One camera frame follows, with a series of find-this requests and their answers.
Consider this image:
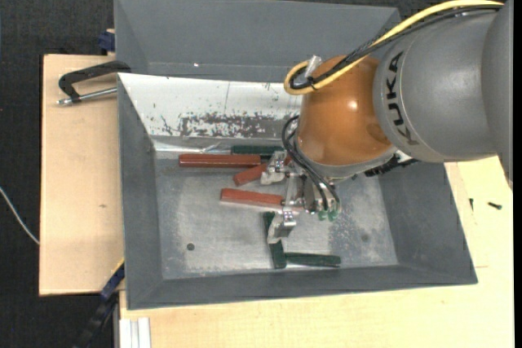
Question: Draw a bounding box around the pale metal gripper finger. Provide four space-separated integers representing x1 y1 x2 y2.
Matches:
266 209 298 246
260 152 287 187

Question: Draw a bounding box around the short red-brown flat block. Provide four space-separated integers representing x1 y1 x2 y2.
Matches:
232 162 270 187

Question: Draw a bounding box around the dark green flat block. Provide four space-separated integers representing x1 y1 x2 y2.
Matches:
262 211 289 271
230 144 285 156

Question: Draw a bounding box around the grey metal bin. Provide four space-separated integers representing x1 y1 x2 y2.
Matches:
113 0 479 311

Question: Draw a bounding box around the long red-brown flat block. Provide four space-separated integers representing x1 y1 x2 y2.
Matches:
178 152 263 170

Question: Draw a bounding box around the pale wood board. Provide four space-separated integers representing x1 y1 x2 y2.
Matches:
38 54 126 297

